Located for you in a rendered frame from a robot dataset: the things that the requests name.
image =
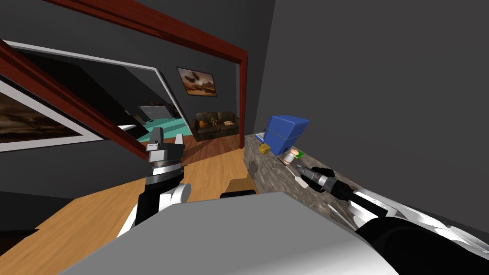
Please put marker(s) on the blue toaster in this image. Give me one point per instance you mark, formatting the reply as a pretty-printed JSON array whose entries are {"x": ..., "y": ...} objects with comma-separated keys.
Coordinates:
[{"x": 285, "y": 133}]

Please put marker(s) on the large white-framed wall picture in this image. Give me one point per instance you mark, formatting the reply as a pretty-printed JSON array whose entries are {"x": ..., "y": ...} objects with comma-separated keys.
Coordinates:
[{"x": 30, "y": 122}]

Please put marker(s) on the green flat item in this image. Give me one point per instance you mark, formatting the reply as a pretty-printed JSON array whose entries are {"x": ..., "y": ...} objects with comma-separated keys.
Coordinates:
[{"x": 299, "y": 154}]

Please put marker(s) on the teal rug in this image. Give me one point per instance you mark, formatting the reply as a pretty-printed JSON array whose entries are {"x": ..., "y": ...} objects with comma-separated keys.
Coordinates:
[{"x": 168, "y": 128}]

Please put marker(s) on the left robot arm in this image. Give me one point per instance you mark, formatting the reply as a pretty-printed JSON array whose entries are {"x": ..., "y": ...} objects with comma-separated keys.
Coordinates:
[{"x": 160, "y": 191}]

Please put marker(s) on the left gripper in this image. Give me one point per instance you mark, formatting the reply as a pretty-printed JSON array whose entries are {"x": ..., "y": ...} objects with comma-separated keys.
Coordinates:
[{"x": 165, "y": 152}]

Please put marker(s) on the white knife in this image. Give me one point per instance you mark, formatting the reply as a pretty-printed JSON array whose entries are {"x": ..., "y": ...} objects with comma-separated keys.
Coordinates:
[{"x": 298, "y": 179}]

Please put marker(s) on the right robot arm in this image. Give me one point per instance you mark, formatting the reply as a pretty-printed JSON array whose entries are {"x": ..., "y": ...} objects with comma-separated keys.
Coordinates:
[{"x": 412, "y": 236}]

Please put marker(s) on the brown landscape wall picture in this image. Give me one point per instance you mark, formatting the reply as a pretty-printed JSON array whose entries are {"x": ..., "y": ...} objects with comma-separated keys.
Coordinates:
[{"x": 196, "y": 82}]

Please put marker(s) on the brown sofa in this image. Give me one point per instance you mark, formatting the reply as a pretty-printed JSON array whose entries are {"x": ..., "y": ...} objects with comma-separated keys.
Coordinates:
[{"x": 214, "y": 126}]

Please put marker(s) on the yellow cube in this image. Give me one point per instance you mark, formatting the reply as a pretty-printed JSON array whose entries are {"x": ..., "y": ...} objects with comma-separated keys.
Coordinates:
[{"x": 264, "y": 149}]

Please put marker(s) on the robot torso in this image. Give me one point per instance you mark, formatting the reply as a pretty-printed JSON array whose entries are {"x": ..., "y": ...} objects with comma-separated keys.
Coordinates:
[{"x": 237, "y": 236}]

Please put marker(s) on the white dresser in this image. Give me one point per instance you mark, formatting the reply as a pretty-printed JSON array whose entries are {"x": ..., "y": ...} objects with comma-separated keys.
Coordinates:
[{"x": 154, "y": 113}]

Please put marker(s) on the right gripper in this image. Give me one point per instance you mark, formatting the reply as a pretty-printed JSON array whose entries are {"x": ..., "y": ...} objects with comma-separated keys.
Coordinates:
[{"x": 315, "y": 176}]

